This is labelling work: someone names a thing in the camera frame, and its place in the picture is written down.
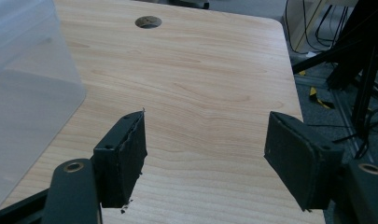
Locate clear plastic storage box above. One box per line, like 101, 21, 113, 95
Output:
0, 0, 87, 211

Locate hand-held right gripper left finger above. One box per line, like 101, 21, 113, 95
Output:
92, 110, 148, 209

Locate black metal stand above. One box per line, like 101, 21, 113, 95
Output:
291, 0, 378, 141

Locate aluminium floor rail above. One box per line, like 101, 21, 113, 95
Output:
295, 74, 375, 163

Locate hanging black cables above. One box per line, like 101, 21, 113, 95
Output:
284, 0, 350, 56

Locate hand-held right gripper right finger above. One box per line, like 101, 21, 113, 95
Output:
263, 111, 345, 213

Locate black floor cables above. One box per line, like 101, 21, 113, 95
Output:
307, 106, 378, 160

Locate dark round base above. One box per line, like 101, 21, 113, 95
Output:
170, 0, 211, 10

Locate yellow black tape piece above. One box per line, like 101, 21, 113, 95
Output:
308, 87, 336, 110

